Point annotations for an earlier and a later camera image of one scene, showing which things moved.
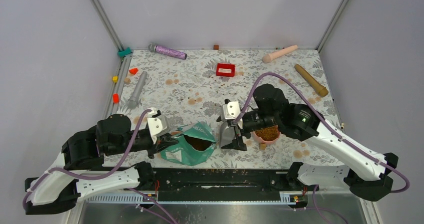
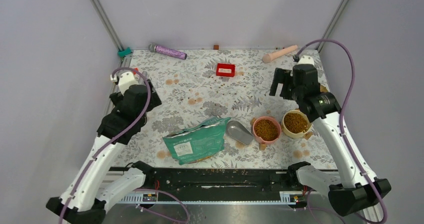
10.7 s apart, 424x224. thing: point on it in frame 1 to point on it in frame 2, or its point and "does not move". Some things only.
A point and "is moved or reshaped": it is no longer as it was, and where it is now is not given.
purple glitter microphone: (167, 51) does not move
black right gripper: (238, 143) to (282, 76)
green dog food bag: (193, 146) is moved or reshaped
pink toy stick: (267, 58) does not move
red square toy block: (225, 70) does not move
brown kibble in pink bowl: (268, 133) does not move
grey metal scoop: (227, 134) is moved or reshaped
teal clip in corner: (123, 53) does not move
